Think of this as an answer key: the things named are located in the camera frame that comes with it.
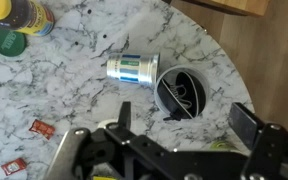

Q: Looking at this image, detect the green round lid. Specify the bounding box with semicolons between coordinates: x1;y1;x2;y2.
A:
0;25;28;58

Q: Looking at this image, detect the silver can with blue stripes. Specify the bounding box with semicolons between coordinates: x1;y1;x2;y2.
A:
106;53;161;88

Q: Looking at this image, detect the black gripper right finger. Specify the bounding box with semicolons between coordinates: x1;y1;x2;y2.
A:
228;102;266;151

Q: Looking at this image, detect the red ketchup packet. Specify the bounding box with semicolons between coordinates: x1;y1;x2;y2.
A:
0;157;28;177
28;119;56;140

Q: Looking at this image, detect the transparent plastic cup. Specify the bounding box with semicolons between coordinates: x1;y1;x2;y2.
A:
153;64;211;120

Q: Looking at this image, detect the light wooden bench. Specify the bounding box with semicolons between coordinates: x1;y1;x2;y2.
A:
162;0;271;18

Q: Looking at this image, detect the yellow-lidded vitamin bottle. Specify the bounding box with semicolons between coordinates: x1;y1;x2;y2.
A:
0;0;56;37

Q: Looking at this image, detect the black plastic utensil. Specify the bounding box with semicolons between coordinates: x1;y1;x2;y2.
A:
175;71;207;118
157;79;193;122

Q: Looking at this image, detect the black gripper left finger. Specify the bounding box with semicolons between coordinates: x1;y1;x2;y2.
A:
117;101;132;130

